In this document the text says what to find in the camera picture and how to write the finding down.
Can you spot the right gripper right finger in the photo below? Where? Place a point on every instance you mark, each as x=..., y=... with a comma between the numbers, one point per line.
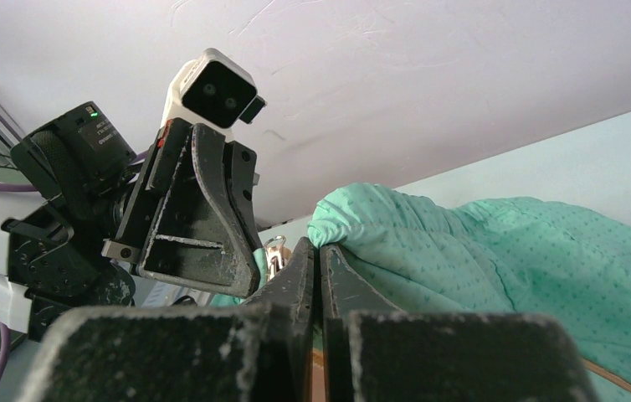
x=375, y=351

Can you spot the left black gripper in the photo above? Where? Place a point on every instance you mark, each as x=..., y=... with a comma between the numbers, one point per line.
x=185, y=216

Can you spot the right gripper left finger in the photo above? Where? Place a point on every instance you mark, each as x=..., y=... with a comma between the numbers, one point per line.
x=259, y=350

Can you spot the silver zipper slider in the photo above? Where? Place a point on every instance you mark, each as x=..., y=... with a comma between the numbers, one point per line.
x=277, y=255

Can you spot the teal and orange gradient jacket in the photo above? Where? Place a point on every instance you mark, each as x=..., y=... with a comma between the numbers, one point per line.
x=494, y=255

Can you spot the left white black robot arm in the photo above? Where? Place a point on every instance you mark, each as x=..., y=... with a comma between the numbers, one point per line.
x=97, y=217

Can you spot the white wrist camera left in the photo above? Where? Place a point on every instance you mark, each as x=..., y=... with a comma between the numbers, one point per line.
x=212, y=90

